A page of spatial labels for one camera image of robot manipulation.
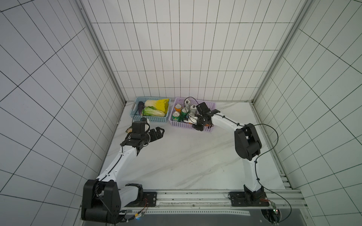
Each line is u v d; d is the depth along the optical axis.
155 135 0.74
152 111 1.03
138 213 0.68
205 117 0.74
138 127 0.64
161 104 1.06
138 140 0.61
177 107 1.03
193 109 0.97
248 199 0.65
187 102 1.00
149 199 0.72
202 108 0.79
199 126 0.88
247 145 0.55
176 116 0.97
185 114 1.00
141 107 1.10
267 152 0.56
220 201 0.74
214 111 0.74
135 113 1.17
